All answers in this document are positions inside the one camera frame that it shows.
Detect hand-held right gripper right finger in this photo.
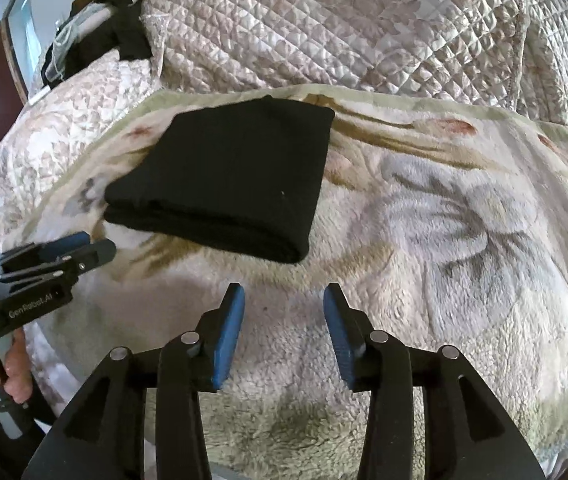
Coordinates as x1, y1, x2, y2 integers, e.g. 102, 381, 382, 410
323, 282, 547, 480

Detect black pants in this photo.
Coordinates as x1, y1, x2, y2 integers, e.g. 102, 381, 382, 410
103, 95, 336, 264

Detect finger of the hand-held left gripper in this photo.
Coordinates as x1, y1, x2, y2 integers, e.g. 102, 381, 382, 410
0, 238, 117, 287
0, 232, 91, 269

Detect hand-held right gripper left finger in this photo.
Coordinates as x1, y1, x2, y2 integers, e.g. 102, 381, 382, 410
21, 282, 246, 480

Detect black garment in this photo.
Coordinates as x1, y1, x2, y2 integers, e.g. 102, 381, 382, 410
39, 0, 153, 86

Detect quilted beige bedspread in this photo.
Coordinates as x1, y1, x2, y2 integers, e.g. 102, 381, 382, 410
0, 0, 568, 411

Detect floral fleece blanket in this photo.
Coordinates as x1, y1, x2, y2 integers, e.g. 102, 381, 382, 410
1, 82, 568, 480

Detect clear plastic bag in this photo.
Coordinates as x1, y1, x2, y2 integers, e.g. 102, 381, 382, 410
44, 9, 92, 86

